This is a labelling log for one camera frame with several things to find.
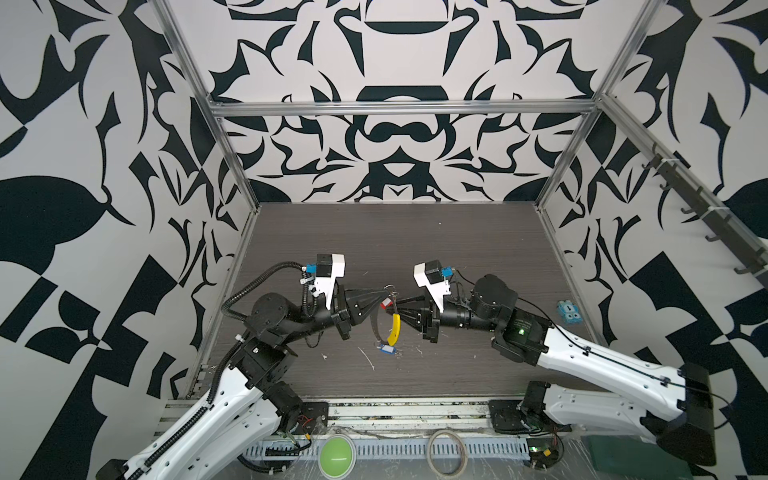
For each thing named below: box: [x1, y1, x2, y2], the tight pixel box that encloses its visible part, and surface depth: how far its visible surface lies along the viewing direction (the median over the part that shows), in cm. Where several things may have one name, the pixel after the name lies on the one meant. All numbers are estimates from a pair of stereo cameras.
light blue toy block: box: [556, 300, 583, 325], surface depth 93 cm
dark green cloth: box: [581, 434, 694, 480], surface depth 70 cm
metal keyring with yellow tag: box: [370, 284, 401, 347], surface depth 57 cm
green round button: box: [318, 435, 357, 480], surface depth 70 cm
